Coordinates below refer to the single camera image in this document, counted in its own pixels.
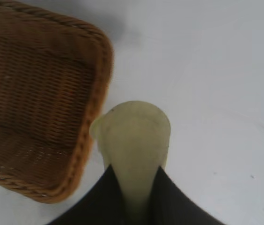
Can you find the pale yellow egg yolk pastry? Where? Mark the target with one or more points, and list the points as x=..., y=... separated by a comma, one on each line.
x=134, y=140

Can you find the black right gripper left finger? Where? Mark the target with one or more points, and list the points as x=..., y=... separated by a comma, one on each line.
x=101, y=204

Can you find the brown woven wicker basket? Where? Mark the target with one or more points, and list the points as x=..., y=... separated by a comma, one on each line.
x=36, y=93

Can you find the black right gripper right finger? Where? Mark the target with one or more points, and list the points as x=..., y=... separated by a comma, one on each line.
x=169, y=206

